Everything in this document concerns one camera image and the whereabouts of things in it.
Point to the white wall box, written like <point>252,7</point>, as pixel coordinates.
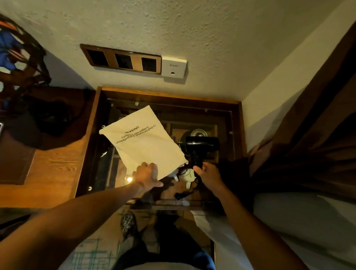
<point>173,67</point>

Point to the round metal object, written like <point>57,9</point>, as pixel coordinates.
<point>196,133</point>

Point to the blue jeans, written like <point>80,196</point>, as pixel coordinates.
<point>172,247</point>

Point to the black hair dryer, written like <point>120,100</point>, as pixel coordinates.
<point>199,147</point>

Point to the wooden triple socket panel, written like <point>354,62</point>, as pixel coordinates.
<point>122,59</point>

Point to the white plug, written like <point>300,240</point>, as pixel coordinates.
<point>189,176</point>

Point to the wooden glass-top cabinet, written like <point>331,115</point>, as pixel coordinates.
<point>167,111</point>

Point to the white bed sheet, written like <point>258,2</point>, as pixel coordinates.
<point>300,222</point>

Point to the person's right forearm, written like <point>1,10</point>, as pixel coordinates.
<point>250,231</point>

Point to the person's left hand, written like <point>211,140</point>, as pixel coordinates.
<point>144,176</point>

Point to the green patterned rug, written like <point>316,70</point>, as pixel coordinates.
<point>91,254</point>

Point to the person's right fingers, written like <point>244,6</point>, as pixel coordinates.
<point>200,167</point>

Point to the person's left thumb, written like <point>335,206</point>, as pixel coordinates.
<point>157,183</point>

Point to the brown curtain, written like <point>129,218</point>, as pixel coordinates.
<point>311,133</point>

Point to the patterned shoe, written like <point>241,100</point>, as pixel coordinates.
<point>128,224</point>

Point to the stained glass lamp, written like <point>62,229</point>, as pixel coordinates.
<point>16,64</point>

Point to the white cloth bag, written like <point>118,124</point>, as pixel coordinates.
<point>144,141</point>

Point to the wooden desk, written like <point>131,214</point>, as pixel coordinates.
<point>52,169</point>

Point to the person's left forearm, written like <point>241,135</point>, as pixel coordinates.
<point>69,225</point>

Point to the person's right hand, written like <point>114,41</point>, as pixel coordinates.
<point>210,176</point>

